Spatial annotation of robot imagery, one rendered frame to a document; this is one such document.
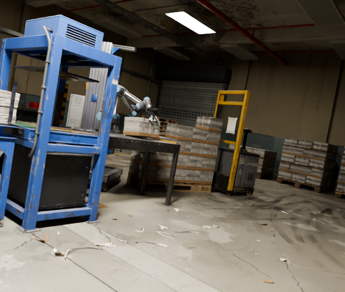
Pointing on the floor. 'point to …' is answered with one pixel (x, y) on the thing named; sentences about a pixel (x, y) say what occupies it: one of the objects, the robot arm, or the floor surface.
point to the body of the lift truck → (248, 163)
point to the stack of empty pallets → (163, 123)
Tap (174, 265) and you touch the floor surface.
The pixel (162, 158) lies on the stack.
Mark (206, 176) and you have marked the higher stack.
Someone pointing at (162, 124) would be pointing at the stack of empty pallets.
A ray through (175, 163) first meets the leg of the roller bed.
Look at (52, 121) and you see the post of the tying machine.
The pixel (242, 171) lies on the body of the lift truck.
